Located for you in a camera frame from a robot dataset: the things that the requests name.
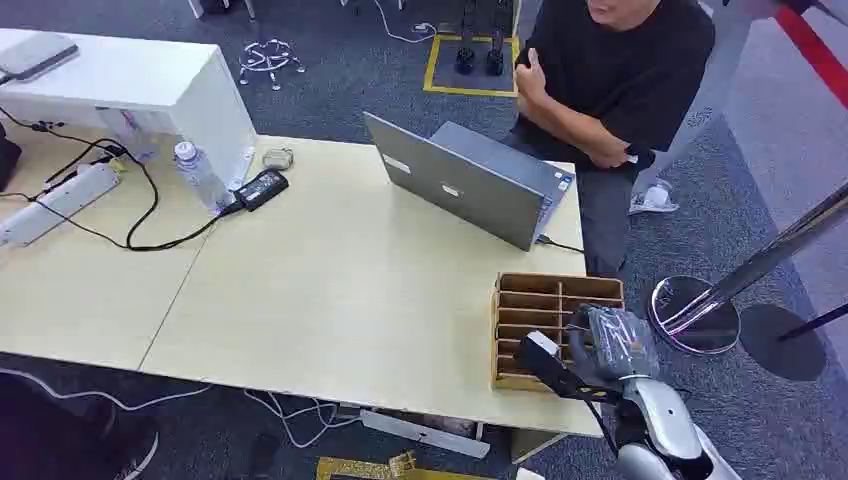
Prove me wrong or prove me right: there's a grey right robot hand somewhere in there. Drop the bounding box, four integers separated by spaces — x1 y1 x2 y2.
567 303 662 390

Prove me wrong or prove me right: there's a wooden card box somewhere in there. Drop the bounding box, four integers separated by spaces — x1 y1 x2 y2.
490 271 626 393

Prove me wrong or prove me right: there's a white shoe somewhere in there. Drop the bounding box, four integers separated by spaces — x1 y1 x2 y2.
627 178 682 217

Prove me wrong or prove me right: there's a person's hand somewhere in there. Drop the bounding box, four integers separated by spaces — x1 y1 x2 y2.
514 46 549 102
588 140 639 171

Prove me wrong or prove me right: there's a white table crossbar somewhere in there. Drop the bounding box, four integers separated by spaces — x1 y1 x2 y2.
359 408 492 461

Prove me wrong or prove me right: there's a person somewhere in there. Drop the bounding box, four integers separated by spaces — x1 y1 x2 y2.
501 0 717 280

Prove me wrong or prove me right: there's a yellow floor tape strip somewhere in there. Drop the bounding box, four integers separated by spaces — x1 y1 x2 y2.
315 451 495 480

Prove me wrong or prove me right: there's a black robot leg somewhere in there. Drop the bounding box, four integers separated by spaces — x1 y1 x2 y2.
454 0 480 76
484 0 509 77

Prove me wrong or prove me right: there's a red barrier belt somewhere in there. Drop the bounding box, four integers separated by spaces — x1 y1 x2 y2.
773 2 848 111

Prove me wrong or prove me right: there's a black power adapter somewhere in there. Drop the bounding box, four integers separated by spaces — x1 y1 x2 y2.
233 168 291 214

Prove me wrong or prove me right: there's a chrome chair base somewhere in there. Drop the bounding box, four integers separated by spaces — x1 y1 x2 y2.
237 37 308 93

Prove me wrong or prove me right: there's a clear plastic water bottle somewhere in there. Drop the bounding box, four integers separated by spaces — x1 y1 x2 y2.
172 140 231 215

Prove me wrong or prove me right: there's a black shoe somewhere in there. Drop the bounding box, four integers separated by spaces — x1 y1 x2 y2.
0 374 161 480

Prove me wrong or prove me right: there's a white power strip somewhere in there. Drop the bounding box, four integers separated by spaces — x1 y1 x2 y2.
0 163 123 248

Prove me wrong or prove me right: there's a black bag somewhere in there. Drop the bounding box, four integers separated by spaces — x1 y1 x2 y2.
0 124 23 194

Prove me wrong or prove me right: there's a grey closed laptop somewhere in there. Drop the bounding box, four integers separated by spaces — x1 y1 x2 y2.
0 31 81 85

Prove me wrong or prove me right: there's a black laptop cable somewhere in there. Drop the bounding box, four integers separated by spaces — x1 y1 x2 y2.
535 233 586 256

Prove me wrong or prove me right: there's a chrome stanchion post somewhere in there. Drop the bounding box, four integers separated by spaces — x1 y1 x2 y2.
647 184 848 356

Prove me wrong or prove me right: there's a black stanchion post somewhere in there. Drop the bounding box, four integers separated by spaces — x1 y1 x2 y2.
776 302 848 344

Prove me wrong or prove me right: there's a tangled white floor cable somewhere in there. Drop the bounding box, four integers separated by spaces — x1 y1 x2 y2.
243 388 364 450

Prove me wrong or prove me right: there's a small coiled cable bundle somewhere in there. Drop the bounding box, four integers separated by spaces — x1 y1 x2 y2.
261 146 295 173

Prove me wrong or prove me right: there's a black power cable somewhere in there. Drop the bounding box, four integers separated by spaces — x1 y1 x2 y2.
0 105 246 253

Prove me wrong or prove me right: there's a long white floor cable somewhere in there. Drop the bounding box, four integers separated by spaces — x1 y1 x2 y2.
0 366 215 413

